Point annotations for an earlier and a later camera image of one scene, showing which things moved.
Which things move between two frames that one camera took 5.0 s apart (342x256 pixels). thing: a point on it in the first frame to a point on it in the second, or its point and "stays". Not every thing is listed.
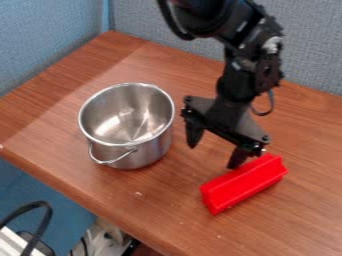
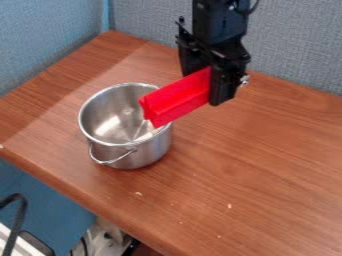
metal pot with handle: x=126 y=118 stays
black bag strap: x=41 y=232 to x=17 y=227
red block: x=240 y=182 to x=177 y=98
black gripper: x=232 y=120 to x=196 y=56
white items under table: x=102 y=240 stays
